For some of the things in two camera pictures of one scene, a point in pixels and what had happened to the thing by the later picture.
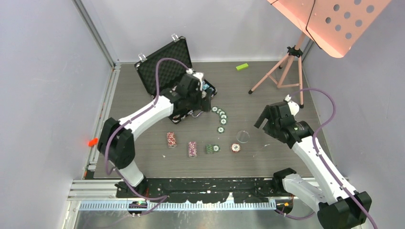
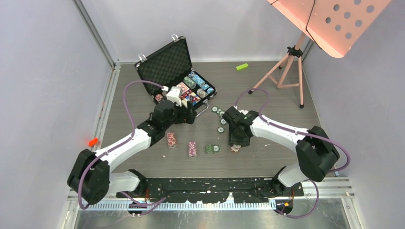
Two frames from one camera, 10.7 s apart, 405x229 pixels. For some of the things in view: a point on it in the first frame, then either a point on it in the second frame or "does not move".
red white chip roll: (171, 140) does not move
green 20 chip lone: (220, 130) does not move
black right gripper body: (271, 128) -> (235, 138)
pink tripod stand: (297, 50) does not move
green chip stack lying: (209, 149) does not move
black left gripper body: (195, 101) -> (178, 116)
